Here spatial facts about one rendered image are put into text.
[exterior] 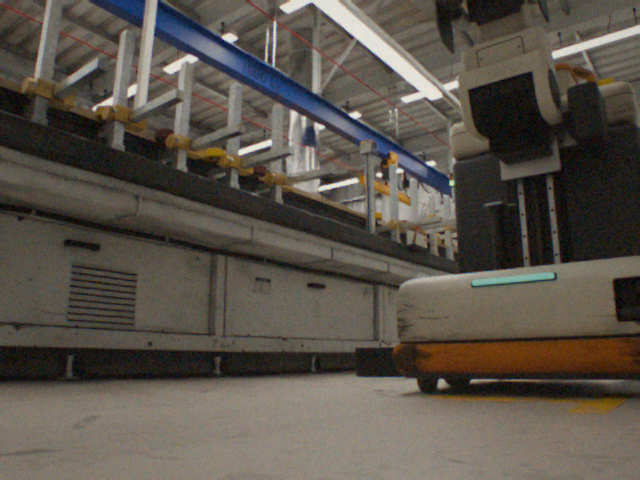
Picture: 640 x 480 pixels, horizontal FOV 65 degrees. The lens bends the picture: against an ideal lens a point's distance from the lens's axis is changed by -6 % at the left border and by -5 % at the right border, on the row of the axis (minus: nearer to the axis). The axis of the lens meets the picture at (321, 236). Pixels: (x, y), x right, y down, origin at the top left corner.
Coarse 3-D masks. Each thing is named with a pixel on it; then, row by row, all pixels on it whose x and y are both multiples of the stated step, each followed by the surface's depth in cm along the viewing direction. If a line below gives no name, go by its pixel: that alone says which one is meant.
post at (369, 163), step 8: (368, 160) 282; (368, 168) 281; (368, 176) 280; (368, 184) 279; (368, 192) 278; (368, 200) 277; (368, 208) 276; (368, 216) 275; (368, 224) 274; (368, 232) 273; (376, 232) 275
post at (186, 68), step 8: (184, 64) 185; (192, 64) 187; (184, 72) 184; (192, 72) 187; (184, 80) 184; (184, 88) 183; (184, 96) 183; (184, 104) 182; (176, 112) 183; (184, 112) 182; (176, 120) 182; (184, 120) 181; (176, 128) 181; (184, 128) 181; (176, 152) 178; (184, 152) 180; (176, 160) 177; (184, 160) 179
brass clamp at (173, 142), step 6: (168, 138) 178; (174, 138) 176; (180, 138) 178; (186, 138) 180; (168, 144) 177; (174, 144) 176; (180, 144) 178; (186, 144) 180; (174, 150) 179; (186, 150) 180; (192, 150) 181; (198, 150) 184; (204, 150) 186; (186, 156) 185; (192, 156) 185; (198, 156) 185
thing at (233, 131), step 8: (224, 128) 171; (232, 128) 168; (240, 128) 167; (208, 136) 176; (216, 136) 173; (224, 136) 171; (232, 136) 171; (192, 144) 180; (200, 144) 178; (208, 144) 177; (168, 152) 189; (160, 160) 191; (168, 160) 191
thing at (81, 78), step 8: (88, 64) 131; (96, 64) 128; (104, 64) 130; (80, 72) 133; (88, 72) 130; (96, 72) 130; (104, 72) 130; (64, 80) 139; (72, 80) 136; (80, 80) 134; (88, 80) 134; (56, 88) 141; (64, 88) 138; (72, 88) 138; (56, 96) 142; (64, 96) 142; (24, 112) 153
